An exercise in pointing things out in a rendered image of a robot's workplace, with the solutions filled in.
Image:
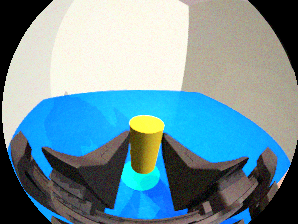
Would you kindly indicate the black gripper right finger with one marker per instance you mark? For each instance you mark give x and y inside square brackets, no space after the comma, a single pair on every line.
[189,175]

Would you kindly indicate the cyan circle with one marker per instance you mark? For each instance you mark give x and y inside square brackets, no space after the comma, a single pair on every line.
[138,181]

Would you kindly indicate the yellow cylinder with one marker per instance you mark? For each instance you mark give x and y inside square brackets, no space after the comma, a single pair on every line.
[145,134]

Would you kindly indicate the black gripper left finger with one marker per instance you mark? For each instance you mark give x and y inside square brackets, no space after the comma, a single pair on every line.
[99,171]

